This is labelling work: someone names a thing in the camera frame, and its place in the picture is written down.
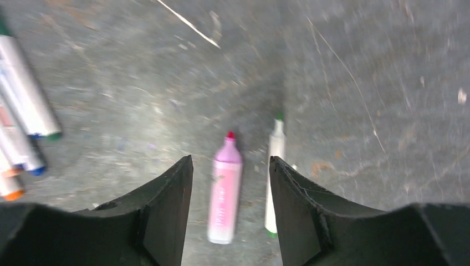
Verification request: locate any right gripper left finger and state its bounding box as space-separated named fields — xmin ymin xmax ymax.
xmin=1 ymin=156 xmax=193 ymax=265

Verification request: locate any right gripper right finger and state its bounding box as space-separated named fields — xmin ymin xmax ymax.
xmin=269 ymin=157 xmax=469 ymax=265

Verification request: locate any green white marker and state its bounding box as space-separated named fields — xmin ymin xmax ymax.
xmin=264 ymin=112 xmax=286 ymax=237

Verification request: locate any dark blue capped marker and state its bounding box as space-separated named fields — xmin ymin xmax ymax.
xmin=1 ymin=74 xmax=47 ymax=176

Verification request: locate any orange tipped marker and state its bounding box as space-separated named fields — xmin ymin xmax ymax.
xmin=1 ymin=151 xmax=25 ymax=201

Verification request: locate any red capped marker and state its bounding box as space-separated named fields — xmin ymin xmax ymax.
xmin=1 ymin=96 xmax=37 ymax=171

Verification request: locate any blue marker right side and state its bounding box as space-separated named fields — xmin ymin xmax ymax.
xmin=1 ymin=19 xmax=63 ymax=141

